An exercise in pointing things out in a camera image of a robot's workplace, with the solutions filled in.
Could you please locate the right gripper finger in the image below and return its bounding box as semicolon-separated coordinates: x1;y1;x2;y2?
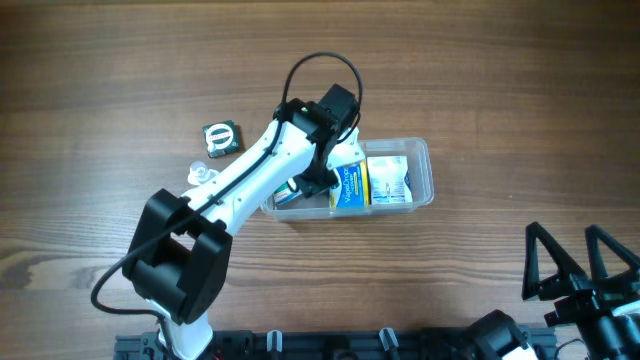
521;221;589;302
584;224;640;291

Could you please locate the blue VapoDrops box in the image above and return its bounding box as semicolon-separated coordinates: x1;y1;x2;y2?
329;161;370;209

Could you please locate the white green medicine box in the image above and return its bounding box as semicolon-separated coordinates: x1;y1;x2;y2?
273;179;301;206

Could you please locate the green Zam-Buk box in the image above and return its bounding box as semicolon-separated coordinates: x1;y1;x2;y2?
202;120;240;158

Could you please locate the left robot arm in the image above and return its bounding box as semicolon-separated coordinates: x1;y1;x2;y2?
122;84;361;359

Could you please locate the clear plastic container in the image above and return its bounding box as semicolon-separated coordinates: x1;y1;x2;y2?
261;137;434;222

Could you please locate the small white bottle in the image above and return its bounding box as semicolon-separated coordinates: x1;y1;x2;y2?
187;161;219;186

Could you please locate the left black cable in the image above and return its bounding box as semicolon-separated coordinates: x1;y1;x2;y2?
89;51;364;360

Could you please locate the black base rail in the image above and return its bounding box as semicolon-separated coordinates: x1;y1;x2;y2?
113;327;559;360

